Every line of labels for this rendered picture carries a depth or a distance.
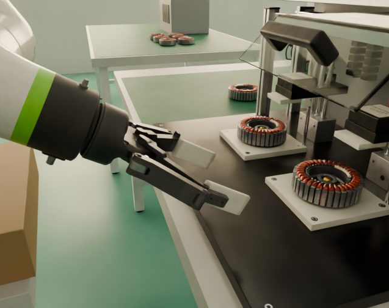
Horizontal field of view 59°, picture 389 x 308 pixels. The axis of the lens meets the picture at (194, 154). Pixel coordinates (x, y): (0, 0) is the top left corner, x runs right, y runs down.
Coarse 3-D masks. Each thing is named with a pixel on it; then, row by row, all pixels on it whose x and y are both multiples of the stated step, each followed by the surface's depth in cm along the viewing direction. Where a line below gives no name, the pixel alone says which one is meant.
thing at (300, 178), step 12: (300, 168) 59; (312, 168) 60; (324, 168) 61; (336, 168) 60; (348, 168) 60; (300, 180) 56; (312, 180) 55; (324, 180) 58; (336, 180) 58; (348, 180) 56; (360, 180) 56; (300, 192) 57; (312, 192) 55; (324, 192) 54; (336, 192) 53; (348, 192) 53; (360, 192) 55; (324, 204) 54; (336, 204) 54; (348, 204) 54
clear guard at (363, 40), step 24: (312, 24) 40; (336, 24) 37; (360, 24) 35; (384, 24) 35; (264, 48) 45; (288, 48) 41; (336, 48) 35; (360, 48) 32; (384, 48) 30; (288, 72) 38; (312, 72) 35; (336, 72) 33; (360, 72) 30; (384, 72) 29; (336, 96) 31; (360, 96) 29
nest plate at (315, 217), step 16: (272, 176) 64; (288, 176) 64; (288, 192) 59; (368, 192) 59; (304, 208) 55; (320, 208) 55; (336, 208) 55; (352, 208) 55; (368, 208) 55; (384, 208) 55; (320, 224) 52; (336, 224) 53
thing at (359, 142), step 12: (372, 108) 56; (384, 108) 56; (348, 120) 58; (360, 120) 55; (372, 120) 53; (384, 120) 52; (336, 132) 58; (348, 132) 58; (360, 132) 56; (372, 132) 53; (384, 132) 53; (348, 144) 56; (360, 144) 53; (372, 144) 54; (384, 144) 55
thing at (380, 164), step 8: (376, 152) 64; (384, 152) 64; (376, 160) 63; (384, 160) 61; (368, 168) 65; (376, 168) 63; (384, 168) 62; (368, 176) 66; (376, 176) 64; (384, 176) 62; (376, 184) 64; (384, 184) 62
